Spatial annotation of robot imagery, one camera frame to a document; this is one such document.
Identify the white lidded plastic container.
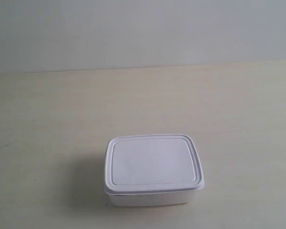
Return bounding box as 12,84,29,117
104,134,205,207

